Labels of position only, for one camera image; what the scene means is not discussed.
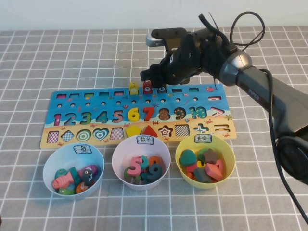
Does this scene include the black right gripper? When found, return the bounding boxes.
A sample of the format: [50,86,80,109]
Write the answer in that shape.
[140,30,205,89]

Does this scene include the blue ocean puzzle board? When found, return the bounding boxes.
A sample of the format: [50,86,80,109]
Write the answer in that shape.
[39,84,237,150]

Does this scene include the paper label on pink bowl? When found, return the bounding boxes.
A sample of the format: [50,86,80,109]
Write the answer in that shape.
[136,135,154,146]

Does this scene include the paper label on yellow bowl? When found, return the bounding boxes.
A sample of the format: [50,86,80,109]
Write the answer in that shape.
[193,134,212,144]

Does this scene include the light pink bowl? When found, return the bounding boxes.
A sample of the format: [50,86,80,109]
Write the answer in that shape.
[112,135,171,191]

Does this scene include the paper label on blue bowl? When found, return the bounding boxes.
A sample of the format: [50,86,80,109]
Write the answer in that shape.
[74,143,93,155]

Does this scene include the yellow bowl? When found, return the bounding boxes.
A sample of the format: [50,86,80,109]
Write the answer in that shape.
[175,134,236,190]

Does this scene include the light blue bowl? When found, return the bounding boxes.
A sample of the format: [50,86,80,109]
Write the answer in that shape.
[42,144,105,201]

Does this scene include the dark teal fish piece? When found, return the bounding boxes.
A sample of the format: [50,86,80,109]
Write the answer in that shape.
[69,167,82,185]

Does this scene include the red fish peg number seven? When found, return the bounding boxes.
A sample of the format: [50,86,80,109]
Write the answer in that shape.
[143,80,153,95]

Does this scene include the yellow fish peg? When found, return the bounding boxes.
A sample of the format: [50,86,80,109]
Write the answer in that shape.
[128,81,139,96]

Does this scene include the red wooden number seven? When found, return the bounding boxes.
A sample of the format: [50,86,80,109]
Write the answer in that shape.
[143,106,155,122]

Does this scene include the yellow wooden number six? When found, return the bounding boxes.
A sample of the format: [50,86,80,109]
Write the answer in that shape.
[128,107,141,122]

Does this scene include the red wooden triangle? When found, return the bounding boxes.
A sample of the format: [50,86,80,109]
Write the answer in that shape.
[142,125,158,138]

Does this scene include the yellow wooden pentagon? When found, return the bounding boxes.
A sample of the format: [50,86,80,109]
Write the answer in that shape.
[126,125,142,138]

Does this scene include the orange wooden number zero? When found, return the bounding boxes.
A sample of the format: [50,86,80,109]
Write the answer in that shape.
[148,156,161,169]

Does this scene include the grey checked tablecloth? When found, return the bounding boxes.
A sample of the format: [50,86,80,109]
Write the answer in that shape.
[0,26,308,231]

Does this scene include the teal wooden heart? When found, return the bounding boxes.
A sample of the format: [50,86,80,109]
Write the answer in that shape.
[179,149,197,167]

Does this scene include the pink wooden number five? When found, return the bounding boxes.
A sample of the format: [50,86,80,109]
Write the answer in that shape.
[127,156,144,177]

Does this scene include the brown wooden star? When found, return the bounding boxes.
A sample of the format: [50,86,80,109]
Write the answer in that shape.
[201,148,218,164]

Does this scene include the dark teal number nine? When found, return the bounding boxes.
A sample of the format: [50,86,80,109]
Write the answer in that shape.
[144,163,162,184]

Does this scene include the grey wooden rectangle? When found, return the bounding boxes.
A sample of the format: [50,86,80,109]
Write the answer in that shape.
[193,167,214,183]

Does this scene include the purple wooden fish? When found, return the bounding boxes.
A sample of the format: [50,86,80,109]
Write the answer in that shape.
[77,164,99,178]

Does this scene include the coral wooden trapezoid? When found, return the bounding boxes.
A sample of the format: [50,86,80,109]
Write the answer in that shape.
[204,162,223,181]

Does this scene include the red wooden shape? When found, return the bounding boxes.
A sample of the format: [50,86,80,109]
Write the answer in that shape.
[215,159,226,180]

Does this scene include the black wooden fish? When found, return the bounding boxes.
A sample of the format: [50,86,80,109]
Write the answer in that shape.
[81,169,94,186]

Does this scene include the orange wooden fish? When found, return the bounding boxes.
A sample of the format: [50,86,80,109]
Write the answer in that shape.
[76,182,91,194]

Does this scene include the teal wooden fish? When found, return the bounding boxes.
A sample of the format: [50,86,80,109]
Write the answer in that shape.
[55,168,71,180]

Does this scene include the pink striped wooden fish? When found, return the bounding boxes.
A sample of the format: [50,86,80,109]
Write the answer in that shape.
[52,173,74,190]

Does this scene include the green wooden fish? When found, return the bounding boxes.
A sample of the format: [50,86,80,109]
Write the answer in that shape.
[57,188,76,196]

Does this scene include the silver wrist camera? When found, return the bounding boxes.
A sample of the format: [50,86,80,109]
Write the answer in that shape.
[145,34,167,48]

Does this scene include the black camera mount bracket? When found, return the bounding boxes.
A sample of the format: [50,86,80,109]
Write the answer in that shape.
[151,28,186,54]

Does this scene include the black looped camera cable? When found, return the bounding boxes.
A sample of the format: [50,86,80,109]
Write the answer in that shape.
[197,12,266,52]

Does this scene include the green wooden ring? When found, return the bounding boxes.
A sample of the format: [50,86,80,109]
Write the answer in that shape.
[196,148,210,161]

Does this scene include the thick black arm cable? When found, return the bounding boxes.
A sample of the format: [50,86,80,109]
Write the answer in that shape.
[258,69,308,224]

